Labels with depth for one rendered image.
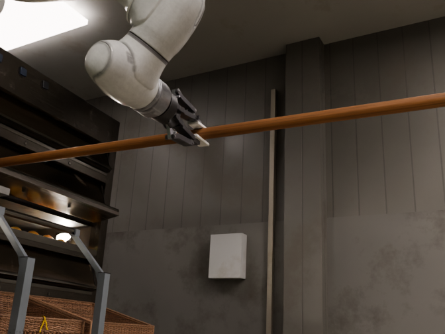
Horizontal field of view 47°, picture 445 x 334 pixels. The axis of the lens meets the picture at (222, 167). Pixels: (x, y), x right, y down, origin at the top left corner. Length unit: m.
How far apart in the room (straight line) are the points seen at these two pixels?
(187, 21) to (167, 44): 0.06
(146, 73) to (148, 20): 0.10
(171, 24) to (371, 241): 3.05
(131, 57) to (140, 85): 0.06
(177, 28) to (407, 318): 3.05
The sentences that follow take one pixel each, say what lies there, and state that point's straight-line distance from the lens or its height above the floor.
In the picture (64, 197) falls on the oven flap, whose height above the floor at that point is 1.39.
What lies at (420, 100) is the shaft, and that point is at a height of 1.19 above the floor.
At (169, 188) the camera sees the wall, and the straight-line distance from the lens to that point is 4.79.
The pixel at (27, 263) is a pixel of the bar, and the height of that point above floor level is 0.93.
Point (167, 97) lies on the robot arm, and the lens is 1.14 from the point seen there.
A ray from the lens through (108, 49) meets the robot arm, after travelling 1.02.
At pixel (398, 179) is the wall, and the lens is 3.97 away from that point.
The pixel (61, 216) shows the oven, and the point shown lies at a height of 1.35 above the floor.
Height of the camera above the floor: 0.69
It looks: 18 degrees up
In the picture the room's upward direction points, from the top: 3 degrees clockwise
